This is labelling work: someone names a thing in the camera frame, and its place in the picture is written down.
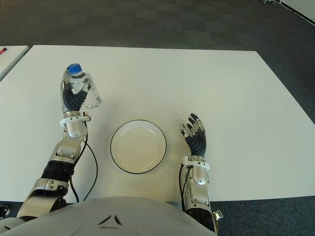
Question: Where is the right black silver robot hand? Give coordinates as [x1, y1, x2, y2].
[179, 113, 207, 158]

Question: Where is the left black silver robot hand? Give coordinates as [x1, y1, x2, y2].
[60, 70, 91, 114]

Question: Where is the clear water bottle blue cap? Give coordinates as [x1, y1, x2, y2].
[64, 63, 103, 109]

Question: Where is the white plate black rim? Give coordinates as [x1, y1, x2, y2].
[110, 119, 168, 175]

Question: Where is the white side table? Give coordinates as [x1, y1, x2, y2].
[0, 45, 30, 82]

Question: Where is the silver metal clip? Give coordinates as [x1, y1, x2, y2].
[213, 210, 224, 233]

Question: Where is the grey robot torso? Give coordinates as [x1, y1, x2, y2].
[0, 196, 219, 236]

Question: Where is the black robot foot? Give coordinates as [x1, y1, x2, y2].
[0, 203, 12, 219]

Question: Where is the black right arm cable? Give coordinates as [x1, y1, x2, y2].
[180, 165, 190, 212]

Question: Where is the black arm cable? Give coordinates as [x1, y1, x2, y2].
[180, 165, 190, 212]
[68, 122, 98, 203]

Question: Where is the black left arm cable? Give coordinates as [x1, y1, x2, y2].
[68, 122, 98, 203]

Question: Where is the white wall panel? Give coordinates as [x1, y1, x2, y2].
[279, 0, 315, 27]

